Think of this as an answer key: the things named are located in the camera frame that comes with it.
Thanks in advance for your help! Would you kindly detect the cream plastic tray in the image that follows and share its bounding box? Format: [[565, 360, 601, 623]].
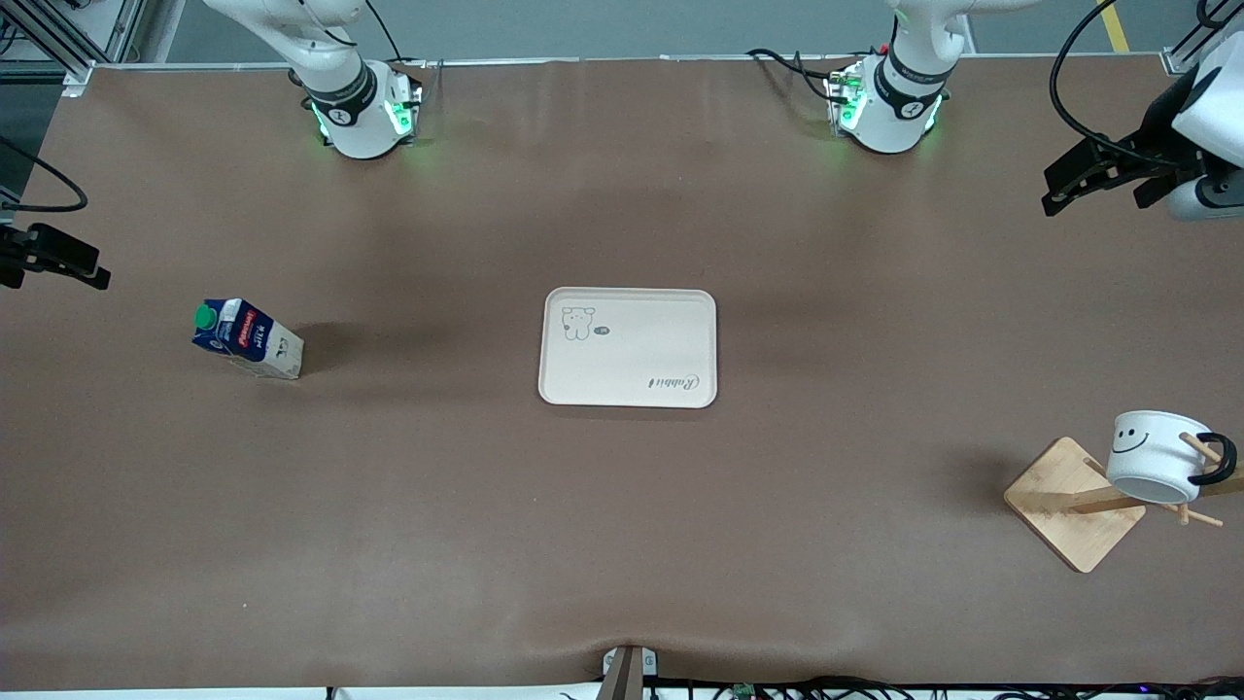
[[537, 287, 719, 409]]

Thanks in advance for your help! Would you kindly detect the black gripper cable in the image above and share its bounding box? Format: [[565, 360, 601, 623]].
[[1050, 0, 1182, 168], [0, 134, 90, 214]]

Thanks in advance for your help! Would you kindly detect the black left arm base cable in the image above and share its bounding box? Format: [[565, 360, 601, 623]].
[[745, 47, 839, 102]]

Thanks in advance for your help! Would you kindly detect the white smiley mug black handle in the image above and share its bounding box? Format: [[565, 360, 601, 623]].
[[1106, 409, 1239, 506]]

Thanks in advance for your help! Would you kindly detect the wooden mug stand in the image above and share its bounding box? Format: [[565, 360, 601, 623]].
[[1002, 437, 1244, 575]]

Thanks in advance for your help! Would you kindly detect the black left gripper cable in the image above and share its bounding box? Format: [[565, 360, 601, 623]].
[[1050, 0, 1182, 168]]

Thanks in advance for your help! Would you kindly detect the black arm base cable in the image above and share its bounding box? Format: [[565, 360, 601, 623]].
[[363, 0, 429, 69], [745, 47, 839, 102]]

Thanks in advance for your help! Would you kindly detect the aluminium frame with dark struts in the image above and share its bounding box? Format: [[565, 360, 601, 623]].
[[0, 0, 149, 98]]

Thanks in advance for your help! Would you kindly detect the aluminium frame corner post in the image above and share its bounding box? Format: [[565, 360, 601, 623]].
[[1161, 19, 1227, 77]]

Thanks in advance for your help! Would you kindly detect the blue white milk carton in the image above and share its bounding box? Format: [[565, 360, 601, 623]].
[[191, 297, 305, 381]]

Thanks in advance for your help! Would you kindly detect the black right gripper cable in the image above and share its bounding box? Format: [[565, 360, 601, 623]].
[[0, 134, 90, 214]]

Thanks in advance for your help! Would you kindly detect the grey table edge bracket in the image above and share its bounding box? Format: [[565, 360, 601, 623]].
[[602, 644, 660, 700]]

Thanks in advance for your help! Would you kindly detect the black right arm base cable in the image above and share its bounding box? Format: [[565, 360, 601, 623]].
[[363, 0, 429, 69]]

